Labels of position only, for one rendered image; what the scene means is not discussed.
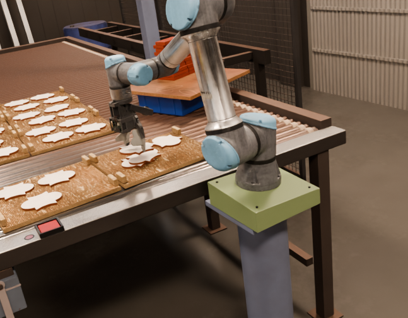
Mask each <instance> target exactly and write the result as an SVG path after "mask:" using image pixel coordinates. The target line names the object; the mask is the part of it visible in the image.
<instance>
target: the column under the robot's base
mask: <svg viewBox="0 0 408 318"><path fill-rule="evenodd" d="M205 202H206V206H207V207H209V208H211V209H213V210H214V211H215V212H217V213H219V214H220V215H222V216H224V217H225V218H227V219H229V220H230V221H232V222H233V223H235V224H236V225H237V227H238V237H239V243H240V254H241V260H242V271H243V281H244V287H245V298H246V304H247V314H248V318H294V314H293V297H292V287H291V270H290V260H289V243H288V226H287V219H286V220H284V221H282V222H280V223H277V224H275V225H273V226H271V227H269V228H267V229H265V230H263V231H261V232H259V233H257V232H255V231H253V230H252V229H251V228H249V227H247V226H245V225H244V224H243V223H240V222H239V221H237V220H236V219H234V218H232V217H231V216H229V215H227V214H226V213H224V212H222V211H221V210H220V209H218V208H216V207H214V206H213V205H211V203H210V199H208V200H206V201H205Z"/></svg>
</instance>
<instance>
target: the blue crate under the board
mask: <svg viewBox="0 0 408 318"><path fill-rule="evenodd" d="M137 96H138V100H139V106H142V107H144V106H147V107H149V108H150V109H153V112H156V113H161V114H170V115H179V116H185V115H187V114H189V113H191V112H193V111H195V110H197V109H199V108H201V107H203V106H204V104H203V101H202V97H201V96H199V97H197V98H195V99H193V100H181V99H174V98H163V97H152V96H146V95H137Z"/></svg>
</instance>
